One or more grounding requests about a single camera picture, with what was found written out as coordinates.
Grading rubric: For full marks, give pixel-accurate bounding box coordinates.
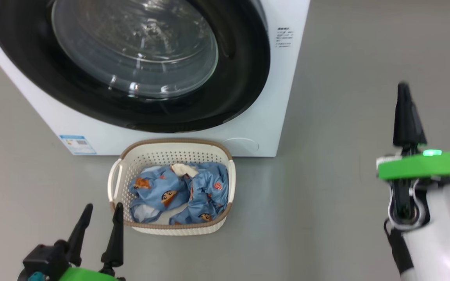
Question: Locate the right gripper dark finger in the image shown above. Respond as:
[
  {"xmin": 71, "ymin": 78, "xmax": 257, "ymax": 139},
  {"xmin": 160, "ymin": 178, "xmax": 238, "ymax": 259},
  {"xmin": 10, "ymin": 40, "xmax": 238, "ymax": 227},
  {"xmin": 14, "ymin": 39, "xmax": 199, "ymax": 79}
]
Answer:
[{"xmin": 393, "ymin": 82, "xmax": 427, "ymax": 148}]

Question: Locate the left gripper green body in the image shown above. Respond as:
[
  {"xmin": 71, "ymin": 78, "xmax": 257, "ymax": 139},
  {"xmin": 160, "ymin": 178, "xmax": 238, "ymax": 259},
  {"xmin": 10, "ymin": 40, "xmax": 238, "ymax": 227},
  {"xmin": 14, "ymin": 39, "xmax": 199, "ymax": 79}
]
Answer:
[{"xmin": 55, "ymin": 265, "xmax": 127, "ymax": 281}]

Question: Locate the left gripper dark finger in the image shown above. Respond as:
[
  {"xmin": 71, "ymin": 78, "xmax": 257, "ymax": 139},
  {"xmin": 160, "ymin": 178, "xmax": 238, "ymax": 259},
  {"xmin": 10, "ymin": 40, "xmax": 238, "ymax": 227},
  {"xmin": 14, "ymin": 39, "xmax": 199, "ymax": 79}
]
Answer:
[
  {"xmin": 67, "ymin": 203, "xmax": 93, "ymax": 267},
  {"xmin": 101, "ymin": 202, "xmax": 125, "ymax": 270}
]

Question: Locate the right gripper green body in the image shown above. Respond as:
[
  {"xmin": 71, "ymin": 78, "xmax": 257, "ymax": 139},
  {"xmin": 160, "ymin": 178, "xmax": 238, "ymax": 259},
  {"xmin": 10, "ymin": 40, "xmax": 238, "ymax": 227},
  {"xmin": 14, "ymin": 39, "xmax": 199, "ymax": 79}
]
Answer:
[{"xmin": 377, "ymin": 144, "xmax": 450, "ymax": 181}]

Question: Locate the blue cartoon print garment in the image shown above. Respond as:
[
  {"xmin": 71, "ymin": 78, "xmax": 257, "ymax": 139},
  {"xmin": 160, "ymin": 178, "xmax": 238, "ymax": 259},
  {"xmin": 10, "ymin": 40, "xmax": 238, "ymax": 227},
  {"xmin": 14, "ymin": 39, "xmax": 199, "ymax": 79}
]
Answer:
[
  {"xmin": 169, "ymin": 162, "xmax": 229, "ymax": 226},
  {"xmin": 129, "ymin": 165, "xmax": 191, "ymax": 224}
]

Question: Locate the black round glass washer door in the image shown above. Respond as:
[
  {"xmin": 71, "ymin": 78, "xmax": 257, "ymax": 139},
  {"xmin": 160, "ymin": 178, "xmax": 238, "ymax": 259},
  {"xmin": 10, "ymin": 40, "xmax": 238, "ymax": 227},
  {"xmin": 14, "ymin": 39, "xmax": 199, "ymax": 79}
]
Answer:
[{"xmin": 0, "ymin": 0, "xmax": 271, "ymax": 133}]

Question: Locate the cream perforated laundry basket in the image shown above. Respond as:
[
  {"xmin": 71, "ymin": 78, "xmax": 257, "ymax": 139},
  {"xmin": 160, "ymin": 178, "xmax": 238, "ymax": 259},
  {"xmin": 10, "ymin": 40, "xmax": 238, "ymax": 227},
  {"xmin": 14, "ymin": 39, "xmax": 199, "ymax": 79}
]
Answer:
[{"xmin": 107, "ymin": 138, "xmax": 236, "ymax": 236}]

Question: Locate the white front-load washing machine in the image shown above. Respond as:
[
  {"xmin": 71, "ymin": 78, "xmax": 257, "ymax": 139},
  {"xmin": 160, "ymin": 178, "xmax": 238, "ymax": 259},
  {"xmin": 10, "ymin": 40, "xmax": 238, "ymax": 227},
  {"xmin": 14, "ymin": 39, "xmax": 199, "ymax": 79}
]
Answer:
[{"xmin": 0, "ymin": 0, "xmax": 311, "ymax": 157}]

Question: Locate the blue energy label sticker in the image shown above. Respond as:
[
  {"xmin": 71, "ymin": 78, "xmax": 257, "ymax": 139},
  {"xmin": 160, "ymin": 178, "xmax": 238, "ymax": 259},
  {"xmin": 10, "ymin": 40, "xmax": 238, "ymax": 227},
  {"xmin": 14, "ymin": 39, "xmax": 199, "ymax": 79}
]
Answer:
[{"xmin": 59, "ymin": 135, "xmax": 97, "ymax": 156}]

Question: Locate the black text instruction label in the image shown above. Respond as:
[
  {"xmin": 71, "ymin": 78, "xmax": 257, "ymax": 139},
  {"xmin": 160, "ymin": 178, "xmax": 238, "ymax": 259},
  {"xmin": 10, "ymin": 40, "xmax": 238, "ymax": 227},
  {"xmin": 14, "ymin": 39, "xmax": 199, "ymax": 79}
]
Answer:
[{"xmin": 275, "ymin": 27, "xmax": 295, "ymax": 48}]

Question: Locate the round white filter cover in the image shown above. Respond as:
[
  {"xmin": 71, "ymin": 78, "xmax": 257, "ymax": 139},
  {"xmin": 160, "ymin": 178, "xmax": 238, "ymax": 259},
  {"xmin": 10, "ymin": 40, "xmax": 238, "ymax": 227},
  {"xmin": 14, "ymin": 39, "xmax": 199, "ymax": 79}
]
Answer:
[{"xmin": 221, "ymin": 137, "xmax": 260, "ymax": 154}]

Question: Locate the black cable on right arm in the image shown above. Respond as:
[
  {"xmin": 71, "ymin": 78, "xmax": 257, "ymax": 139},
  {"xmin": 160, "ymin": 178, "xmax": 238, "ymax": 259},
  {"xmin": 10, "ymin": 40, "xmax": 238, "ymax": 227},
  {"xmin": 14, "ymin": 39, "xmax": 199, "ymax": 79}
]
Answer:
[{"xmin": 383, "ymin": 219, "xmax": 416, "ymax": 277}]

